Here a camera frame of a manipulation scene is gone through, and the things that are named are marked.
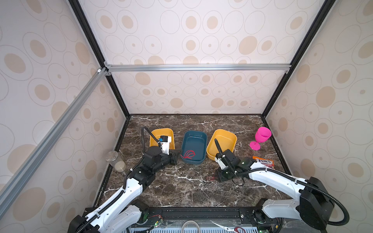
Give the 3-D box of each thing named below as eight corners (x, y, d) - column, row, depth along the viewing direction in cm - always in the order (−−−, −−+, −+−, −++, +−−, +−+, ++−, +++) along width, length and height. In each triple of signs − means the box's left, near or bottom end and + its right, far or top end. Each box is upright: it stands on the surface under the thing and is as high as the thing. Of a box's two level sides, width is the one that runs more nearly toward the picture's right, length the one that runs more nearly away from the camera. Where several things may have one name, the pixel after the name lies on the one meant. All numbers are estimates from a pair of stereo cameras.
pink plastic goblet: (251, 151, 101) (259, 137, 88) (248, 141, 106) (255, 126, 94) (263, 151, 101) (273, 137, 88) (259, 141, 106) (268, 126, 94)
